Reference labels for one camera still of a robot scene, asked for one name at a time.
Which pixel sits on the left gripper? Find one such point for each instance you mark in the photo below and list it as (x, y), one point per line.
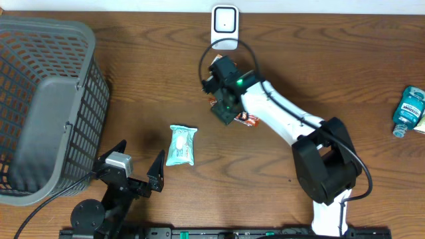
(155, 176)

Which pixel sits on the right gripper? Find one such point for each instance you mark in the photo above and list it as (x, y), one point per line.
(223, 114)

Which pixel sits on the red chocolate bar wrapper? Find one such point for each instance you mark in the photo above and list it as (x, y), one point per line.
(247, 119)

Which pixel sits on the light blue tissue pack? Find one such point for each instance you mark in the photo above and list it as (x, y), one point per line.
(181, 150)

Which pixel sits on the blue mouthwash bottle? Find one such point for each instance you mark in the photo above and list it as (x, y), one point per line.
(409, 111)

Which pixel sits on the small orange snack box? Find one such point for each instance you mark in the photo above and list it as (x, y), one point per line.
(219, 56)

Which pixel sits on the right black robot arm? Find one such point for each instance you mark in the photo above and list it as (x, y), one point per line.
(323, 152)

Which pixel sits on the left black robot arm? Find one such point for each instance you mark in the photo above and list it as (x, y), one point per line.
(105, 218)

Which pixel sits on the grey plastic shopping basket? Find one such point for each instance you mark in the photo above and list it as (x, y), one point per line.
(54, 101)

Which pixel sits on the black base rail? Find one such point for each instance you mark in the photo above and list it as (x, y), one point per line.
(291, 232)

